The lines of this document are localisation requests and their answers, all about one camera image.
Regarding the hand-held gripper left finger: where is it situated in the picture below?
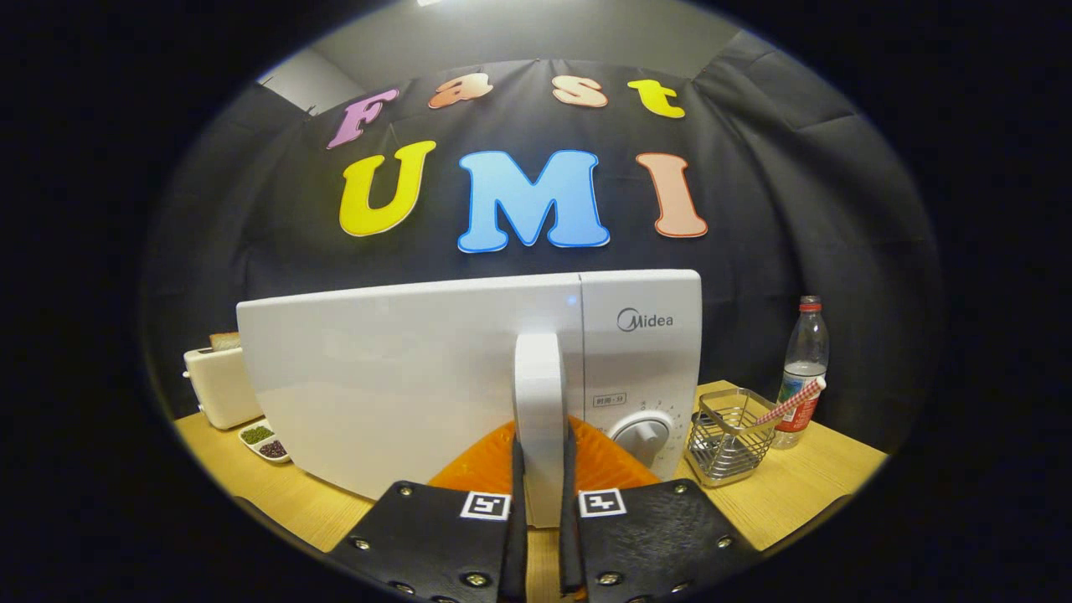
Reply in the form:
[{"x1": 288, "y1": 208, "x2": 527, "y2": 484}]
[{"x1": 327, "y1": 419, "x2": 527, "y2": 603}]

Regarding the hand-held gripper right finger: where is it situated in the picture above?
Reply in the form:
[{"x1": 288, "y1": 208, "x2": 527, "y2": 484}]
[{"x1": 559, "y1": 416, "x2": 763, "y2": 603}]

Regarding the white toaster oven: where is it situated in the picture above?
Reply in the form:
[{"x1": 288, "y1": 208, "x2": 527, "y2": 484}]
[{"x1": 236, "y1": 269, "x2": 704, "y2": 530}]

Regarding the cream bread toaster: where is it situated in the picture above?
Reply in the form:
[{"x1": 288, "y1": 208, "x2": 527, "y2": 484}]
[{"x1": 183, "y1": 345, "x2": 265, "y2": 431}]

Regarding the red striped straw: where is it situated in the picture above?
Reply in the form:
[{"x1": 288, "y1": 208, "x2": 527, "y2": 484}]
[{"x1": 751, "y1": 376, "x2": 827, "y2": 430}]

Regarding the white divided bean dish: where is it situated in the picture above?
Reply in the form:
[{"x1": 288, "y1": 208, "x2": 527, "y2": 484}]
[{"x1": 238, "y1": 420, "x2": 293, "y2": 465}]

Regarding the clear water bottle red label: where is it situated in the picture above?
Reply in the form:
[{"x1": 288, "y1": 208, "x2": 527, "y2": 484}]
[{"x1": 772, "y1": 295, "x2": 831, "y2": 451}]

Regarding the metal wire basket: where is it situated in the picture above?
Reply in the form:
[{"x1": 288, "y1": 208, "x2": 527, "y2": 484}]
[{"x1": 685, "y1": 387, "x2": 781, "y2": 489}]

